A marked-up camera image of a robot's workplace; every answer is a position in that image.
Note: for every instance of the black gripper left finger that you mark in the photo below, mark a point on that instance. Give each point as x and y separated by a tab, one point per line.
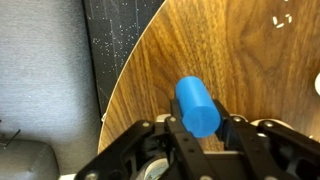
144	141

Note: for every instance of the blue cylinder block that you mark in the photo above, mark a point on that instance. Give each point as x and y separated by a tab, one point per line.
199	113

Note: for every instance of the round wooden table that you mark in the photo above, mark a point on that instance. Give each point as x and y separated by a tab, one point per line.
259	58

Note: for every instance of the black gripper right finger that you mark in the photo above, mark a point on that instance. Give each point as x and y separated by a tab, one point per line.
269	150

